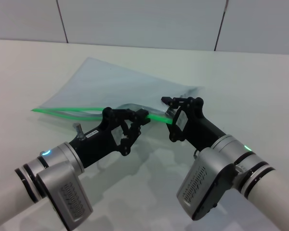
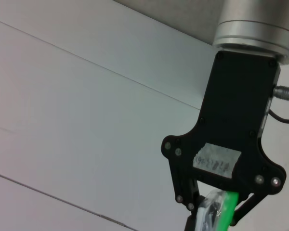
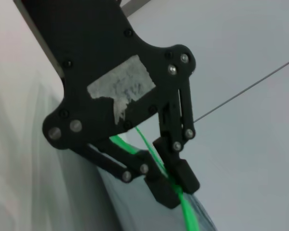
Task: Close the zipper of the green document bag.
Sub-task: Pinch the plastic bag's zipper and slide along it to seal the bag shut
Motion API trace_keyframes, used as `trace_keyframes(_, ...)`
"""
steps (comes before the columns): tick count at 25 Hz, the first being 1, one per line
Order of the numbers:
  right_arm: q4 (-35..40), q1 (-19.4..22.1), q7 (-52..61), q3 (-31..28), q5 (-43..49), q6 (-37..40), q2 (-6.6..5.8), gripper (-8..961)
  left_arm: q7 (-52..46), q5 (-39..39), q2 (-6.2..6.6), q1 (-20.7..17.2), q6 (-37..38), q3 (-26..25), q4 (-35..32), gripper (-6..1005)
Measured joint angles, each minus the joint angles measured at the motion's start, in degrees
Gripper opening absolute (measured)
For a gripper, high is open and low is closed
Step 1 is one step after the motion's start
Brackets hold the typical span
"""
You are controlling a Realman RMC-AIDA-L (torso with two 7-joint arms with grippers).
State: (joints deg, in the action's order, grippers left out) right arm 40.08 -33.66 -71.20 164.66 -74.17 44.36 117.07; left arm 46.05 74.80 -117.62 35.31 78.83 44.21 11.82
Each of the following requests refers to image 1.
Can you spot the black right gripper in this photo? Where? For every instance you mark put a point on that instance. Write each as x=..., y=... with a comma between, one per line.
x=197, y=125

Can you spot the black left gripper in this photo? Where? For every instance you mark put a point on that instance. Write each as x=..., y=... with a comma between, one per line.
x=96, y=142

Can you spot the clear green-zip document bag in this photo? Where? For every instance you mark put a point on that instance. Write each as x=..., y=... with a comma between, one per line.
x=110, y=81

